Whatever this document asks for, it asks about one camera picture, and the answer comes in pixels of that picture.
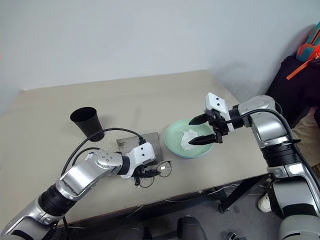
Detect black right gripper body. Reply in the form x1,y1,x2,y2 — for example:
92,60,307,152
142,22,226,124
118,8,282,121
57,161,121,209
206,109,231,145

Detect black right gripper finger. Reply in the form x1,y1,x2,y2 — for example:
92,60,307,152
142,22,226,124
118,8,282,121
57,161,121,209
187,133,217,147
188,113,210,126

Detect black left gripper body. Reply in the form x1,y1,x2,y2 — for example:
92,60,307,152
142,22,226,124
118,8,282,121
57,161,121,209
133,163,149,186

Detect black thin-rimmed glasses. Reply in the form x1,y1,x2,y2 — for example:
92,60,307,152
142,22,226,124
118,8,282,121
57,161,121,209
135,161,173,188

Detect black plastic cup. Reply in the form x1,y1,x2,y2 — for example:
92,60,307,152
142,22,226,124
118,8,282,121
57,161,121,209
69,106,105,143

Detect crumpled white tissue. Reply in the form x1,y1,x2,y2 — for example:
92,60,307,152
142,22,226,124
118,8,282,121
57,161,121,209
179,128,201,152

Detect round light green plate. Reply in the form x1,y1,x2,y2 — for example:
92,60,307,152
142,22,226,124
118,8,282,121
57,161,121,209
163,118,215,160

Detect grey square plate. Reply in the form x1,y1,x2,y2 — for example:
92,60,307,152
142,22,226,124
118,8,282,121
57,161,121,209
116,132,164,162

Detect dark rounded shape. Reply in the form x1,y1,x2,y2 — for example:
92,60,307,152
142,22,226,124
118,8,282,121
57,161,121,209
117,221,152,240
177,215,208,240

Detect black metal table leg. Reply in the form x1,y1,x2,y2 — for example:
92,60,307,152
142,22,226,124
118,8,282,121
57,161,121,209
218,174,272,214

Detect person in black jacket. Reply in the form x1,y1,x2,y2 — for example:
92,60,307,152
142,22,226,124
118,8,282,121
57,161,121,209
265,55,320,169

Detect white shoe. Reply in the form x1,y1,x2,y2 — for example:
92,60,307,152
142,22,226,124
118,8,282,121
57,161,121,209
257,191,273,214

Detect teal and orange backpack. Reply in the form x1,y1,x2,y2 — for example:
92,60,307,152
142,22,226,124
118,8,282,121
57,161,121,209
296,22,320,62

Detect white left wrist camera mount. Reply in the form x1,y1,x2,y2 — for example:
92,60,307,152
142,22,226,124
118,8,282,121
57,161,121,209
120,142,156,179

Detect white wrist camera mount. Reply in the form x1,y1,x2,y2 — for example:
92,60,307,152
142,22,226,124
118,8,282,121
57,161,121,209
204,92,236,133
120,142,156,179

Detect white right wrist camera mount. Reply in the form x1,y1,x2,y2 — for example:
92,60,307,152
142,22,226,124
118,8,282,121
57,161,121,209
204,92,236,133

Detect thin white floor cable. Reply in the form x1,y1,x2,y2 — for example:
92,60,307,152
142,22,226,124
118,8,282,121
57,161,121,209
164,183,241,203

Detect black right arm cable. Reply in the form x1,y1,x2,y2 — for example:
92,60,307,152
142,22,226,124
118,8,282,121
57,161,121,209
224,108,320,192

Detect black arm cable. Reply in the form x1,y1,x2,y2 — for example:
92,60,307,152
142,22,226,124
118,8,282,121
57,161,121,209
224,108,320,192
60,127,146,176

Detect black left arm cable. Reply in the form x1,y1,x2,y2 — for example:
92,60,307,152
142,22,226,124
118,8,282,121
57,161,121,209
60,127,146,176

